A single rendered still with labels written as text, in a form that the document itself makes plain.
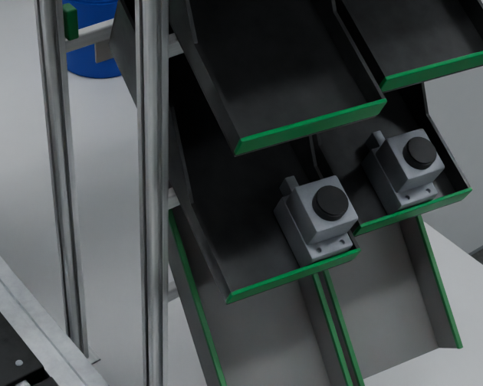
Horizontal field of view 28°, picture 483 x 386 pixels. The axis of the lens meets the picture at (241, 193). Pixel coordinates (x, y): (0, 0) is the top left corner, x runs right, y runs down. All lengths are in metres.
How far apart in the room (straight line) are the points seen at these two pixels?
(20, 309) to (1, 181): 0.38
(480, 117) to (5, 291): 1.25
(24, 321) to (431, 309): 0.46
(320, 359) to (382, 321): 0.10
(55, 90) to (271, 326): 0.32
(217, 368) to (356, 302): 0.20
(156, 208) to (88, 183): 0.63
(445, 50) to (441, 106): 1.13
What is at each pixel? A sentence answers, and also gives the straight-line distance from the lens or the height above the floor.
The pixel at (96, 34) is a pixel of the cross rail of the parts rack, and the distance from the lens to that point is 0.96.
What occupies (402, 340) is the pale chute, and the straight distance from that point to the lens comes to 1.07.
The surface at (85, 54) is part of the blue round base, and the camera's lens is 1.69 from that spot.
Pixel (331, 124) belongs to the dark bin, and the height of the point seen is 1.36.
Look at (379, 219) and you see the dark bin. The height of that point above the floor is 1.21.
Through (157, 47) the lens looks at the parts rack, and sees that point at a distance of 0.77.
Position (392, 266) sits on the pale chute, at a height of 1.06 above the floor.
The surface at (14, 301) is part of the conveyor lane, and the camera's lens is 1.17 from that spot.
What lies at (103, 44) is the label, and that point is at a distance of 0.98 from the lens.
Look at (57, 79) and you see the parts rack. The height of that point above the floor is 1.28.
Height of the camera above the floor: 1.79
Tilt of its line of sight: 39 degrees down
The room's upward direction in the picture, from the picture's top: 4 degrees clockwise
